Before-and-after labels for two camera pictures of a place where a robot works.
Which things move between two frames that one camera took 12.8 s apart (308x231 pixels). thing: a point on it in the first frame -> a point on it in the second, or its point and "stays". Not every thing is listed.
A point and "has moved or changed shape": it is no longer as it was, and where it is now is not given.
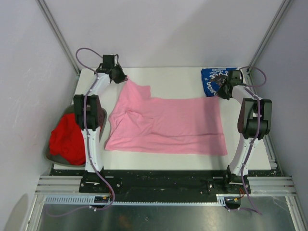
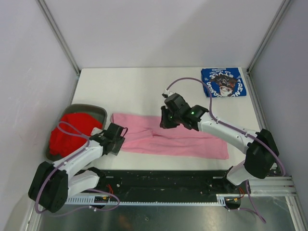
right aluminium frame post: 283,9 stays
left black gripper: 122,78 -> 120,142
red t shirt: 68,139 stays
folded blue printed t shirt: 213,78 stays
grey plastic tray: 57,160 stays
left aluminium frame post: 43,5 stays
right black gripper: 221,93 -> 164,123
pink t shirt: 139,123 has moved or changed shape
